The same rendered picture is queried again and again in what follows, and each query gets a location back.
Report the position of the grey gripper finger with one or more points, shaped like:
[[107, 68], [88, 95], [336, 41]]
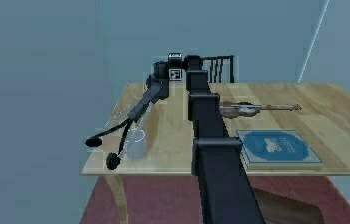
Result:
[[123, 140], [109, 132]]

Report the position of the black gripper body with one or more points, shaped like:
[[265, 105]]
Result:
[[156, 87]]

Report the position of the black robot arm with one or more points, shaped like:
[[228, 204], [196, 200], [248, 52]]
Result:
[[216, 166]]

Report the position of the pale blue mug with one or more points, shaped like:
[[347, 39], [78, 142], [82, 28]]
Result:
[[136, 144]]

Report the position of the light wooden table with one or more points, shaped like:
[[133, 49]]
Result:
[[169, 133]]

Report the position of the black slatted chair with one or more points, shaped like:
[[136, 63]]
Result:
[[219, 69]]

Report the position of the dark red rug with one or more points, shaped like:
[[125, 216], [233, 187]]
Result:
[[163, 200]]

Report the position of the brown violin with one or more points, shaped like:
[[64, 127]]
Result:
[[249, 109]]

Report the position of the blue book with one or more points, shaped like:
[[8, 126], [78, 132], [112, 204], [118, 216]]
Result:
[[276, 148]]

